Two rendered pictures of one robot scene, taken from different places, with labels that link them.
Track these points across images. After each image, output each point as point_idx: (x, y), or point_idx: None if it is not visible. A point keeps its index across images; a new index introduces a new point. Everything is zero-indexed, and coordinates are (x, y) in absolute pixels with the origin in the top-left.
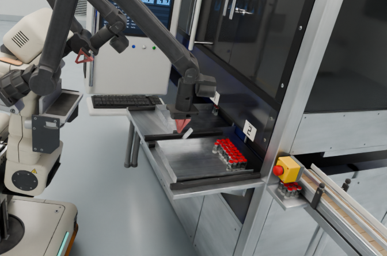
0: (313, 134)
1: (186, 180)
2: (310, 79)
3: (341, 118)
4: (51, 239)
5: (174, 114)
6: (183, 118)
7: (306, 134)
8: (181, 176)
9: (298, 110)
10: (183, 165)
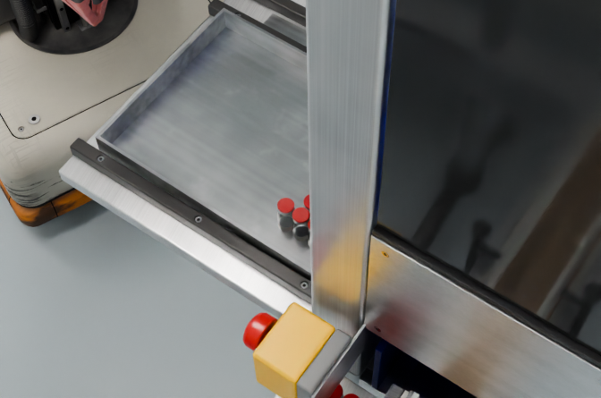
0: (451, 337)
1: (123, 162)
2: (349, 126)
3: (587, 382)
4: (135, 87)
5: None
6: None
7: (416, 315)
8: (146, 143)
9: (338, 207)
10: (202, 120)
